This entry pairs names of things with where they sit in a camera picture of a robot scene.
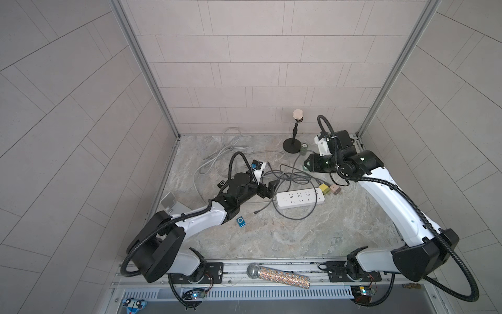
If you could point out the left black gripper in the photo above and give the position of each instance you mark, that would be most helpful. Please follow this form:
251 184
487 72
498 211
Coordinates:
269 192

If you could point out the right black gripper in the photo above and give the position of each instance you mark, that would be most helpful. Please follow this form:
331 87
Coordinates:
314 163

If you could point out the yellow charger plug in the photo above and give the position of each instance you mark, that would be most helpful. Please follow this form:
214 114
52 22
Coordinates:
325 189

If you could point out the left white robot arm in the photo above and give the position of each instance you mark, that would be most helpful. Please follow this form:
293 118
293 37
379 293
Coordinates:
156 250

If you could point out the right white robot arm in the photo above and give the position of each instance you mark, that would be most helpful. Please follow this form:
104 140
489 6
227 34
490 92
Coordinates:
426 247

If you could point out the white power strip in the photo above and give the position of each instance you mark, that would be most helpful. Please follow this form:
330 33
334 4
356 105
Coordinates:
300 198

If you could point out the pink charger plug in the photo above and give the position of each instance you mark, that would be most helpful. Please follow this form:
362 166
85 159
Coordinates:
335 189

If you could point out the blue mp3 player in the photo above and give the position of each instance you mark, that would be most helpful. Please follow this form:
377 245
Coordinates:
241 222

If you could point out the beige microphone on stand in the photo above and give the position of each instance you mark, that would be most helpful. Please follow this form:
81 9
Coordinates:
292 145

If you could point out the green camouflage tape roll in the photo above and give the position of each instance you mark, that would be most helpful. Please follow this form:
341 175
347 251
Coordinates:
303 149

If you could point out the glitter handheld microphone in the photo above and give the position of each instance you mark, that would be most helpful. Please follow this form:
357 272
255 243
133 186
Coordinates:
256 271

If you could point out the grey plastic holder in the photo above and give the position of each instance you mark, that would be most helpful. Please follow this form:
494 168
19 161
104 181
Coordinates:
172 206

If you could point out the right circuit board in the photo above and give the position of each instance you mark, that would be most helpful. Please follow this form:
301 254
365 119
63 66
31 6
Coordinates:
363 293

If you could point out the circuit board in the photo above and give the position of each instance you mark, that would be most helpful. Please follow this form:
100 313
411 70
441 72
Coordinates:
194 295
363 293

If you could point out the left circuit board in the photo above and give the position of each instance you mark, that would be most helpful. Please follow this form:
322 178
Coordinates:
194 295

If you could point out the blue toy figure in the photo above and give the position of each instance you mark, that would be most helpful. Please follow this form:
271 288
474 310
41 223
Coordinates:
133 306

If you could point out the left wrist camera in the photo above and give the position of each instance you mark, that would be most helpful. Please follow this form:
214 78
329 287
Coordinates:
258 168

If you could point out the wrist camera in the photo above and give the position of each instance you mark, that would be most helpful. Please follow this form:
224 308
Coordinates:
258 168
322 142

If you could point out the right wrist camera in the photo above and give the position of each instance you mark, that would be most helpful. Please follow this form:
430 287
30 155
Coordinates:
322 142

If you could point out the aluminium rail frame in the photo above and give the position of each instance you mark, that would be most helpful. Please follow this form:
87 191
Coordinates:
237 286

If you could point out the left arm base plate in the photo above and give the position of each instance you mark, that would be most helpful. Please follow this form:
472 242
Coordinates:
212 273

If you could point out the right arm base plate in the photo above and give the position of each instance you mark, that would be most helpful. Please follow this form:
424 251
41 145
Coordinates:
345 271

